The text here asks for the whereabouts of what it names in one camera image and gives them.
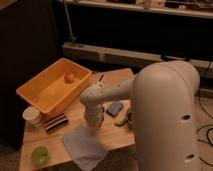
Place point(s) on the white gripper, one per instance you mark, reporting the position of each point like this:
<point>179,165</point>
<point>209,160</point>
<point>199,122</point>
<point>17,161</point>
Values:
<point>91,116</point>

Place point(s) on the dark red grape bunch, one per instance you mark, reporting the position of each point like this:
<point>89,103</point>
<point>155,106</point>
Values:
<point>101,119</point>

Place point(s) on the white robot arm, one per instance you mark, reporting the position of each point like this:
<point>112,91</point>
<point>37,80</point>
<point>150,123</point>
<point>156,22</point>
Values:
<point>162,107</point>

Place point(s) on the small metal cup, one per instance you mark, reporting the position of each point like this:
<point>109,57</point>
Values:
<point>129,122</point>

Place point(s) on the green plastic cup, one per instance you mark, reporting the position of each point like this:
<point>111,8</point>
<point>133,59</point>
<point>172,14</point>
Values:
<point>40,155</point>

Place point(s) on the white paper cup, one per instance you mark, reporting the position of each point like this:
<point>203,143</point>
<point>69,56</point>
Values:
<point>32,115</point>

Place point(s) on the grey cloth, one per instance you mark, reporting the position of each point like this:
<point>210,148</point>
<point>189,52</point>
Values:
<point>84,147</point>

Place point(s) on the blue sponge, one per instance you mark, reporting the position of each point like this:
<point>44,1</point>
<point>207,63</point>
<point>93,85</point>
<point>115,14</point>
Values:
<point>114,108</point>

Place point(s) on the green bean pod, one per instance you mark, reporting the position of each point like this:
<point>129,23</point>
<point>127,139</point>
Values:
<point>124,120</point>

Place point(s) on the black striped block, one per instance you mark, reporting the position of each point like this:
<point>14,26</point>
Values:
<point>56,122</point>

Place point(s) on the yellow plastic bin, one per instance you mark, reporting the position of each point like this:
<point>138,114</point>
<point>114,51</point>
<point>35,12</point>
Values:
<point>48,92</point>

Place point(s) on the small orange fruit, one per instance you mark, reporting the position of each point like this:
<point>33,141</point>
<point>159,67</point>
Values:
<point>69,78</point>

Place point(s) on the metal stand pole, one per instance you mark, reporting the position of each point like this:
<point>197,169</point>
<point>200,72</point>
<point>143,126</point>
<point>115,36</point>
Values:
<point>72,37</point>

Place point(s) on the upper wooden shelf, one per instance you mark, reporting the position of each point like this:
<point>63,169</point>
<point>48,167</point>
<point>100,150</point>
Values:
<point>147,7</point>

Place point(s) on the white handled brush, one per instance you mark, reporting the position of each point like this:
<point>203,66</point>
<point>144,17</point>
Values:
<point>101,79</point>

